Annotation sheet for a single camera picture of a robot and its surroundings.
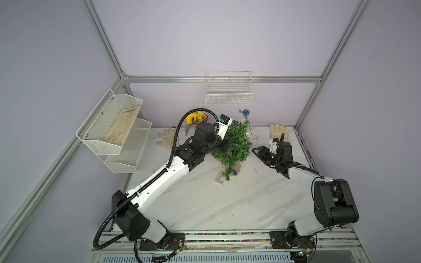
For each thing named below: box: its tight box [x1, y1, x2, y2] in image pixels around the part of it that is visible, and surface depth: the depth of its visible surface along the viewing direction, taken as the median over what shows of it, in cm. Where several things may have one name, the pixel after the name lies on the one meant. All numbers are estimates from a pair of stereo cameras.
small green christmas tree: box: [211, 109, 253, 182], surface depth 76 cm
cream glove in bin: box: [102, 105, 141, 147], surface depth 81 cm
